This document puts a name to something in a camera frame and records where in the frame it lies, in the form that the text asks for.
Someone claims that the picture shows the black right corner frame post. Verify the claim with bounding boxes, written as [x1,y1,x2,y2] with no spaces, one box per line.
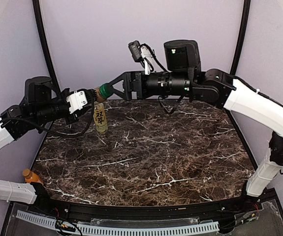
[230,0,251,75]

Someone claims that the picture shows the black corner frame post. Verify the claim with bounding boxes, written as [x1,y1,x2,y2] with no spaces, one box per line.
[230,0,251,75]
[32,0,61,92]

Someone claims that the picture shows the grey slotted cable duct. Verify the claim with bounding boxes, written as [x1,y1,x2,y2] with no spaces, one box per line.
[16,210,220,236]

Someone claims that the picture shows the green tea plastic bottle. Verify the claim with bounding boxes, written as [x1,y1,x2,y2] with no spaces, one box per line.
[94,103,108,133]

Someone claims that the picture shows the Starbucks coffee glass bottle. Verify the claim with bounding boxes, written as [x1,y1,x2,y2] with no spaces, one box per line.
[95,87,107,103]

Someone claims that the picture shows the black front frame rail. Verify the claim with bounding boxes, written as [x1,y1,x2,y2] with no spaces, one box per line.
[30,196,262,224]

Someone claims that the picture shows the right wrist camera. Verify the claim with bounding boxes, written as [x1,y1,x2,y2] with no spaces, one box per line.
[128,40,154,75]

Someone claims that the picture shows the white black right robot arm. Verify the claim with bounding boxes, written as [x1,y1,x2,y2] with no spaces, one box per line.
[107,40,283,198]

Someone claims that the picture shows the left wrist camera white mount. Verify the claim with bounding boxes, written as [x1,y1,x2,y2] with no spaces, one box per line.
[65,89,97,114]

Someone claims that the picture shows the black left corner frame post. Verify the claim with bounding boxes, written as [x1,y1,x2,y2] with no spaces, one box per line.
[32,0,61,92]

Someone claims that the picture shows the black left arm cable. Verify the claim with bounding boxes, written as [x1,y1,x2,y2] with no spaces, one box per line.
[3,98,100,138]

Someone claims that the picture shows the green bottle cap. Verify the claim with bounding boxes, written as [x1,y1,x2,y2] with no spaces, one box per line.
[99,83,113,99]

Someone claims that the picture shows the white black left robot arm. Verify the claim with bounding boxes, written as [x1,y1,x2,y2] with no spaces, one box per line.
[0,76,97,205]

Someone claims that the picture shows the orange juice bottle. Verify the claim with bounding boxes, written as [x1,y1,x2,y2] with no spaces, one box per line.
[22,169,44,185]

